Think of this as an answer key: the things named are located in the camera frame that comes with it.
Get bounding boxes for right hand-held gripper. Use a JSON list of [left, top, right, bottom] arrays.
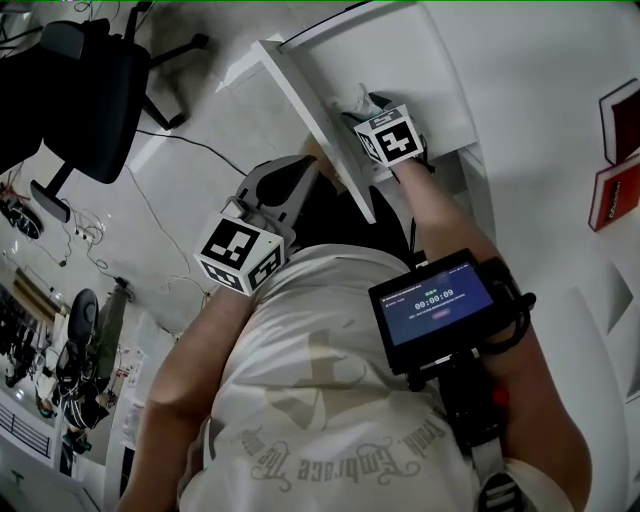
[[342, 92, 430, 167]]

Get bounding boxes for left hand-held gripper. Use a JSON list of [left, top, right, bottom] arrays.
[[193, 154, 320, 297]]

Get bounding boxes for clear plastic item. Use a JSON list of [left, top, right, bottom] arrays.
[[331, 83, 382, 119]]

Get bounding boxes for white drawer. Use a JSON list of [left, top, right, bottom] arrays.
[[251, 0, 480, 225]]

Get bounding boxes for person's left forearm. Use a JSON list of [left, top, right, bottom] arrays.
[[147, 284, 262, 417]]

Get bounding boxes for person's right forearm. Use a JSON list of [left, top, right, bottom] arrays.
[[393, 155, 502, 275]]

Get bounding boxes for person's white shirt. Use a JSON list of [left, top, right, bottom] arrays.
[[177, 243, 576, 512]]

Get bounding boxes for white desk with hutch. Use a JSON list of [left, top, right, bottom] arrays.
[[419, 0, 640, 404]]

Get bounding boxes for black round bin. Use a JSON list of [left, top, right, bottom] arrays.
[[66, 288, 101, 347]]

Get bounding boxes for black screen device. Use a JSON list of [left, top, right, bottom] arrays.
[[368, 248, 538, 377]]

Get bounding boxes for black office chair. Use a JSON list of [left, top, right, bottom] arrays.
[[0, 2, 210, 224]]

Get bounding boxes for black round stand base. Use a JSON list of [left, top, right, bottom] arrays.
[[0, 193, 46, 237]]

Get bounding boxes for bright red book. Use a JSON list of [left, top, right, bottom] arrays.
[[587, 152, 640, 233]]

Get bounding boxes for dark red book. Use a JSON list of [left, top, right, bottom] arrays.
[[598, 77, 640, 167]]

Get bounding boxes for tangled floor cables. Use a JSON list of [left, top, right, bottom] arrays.
[[0, 127, 251, 306]]

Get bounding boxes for black mount with strap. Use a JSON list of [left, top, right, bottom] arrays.
[[406, 349, 527, 512]]

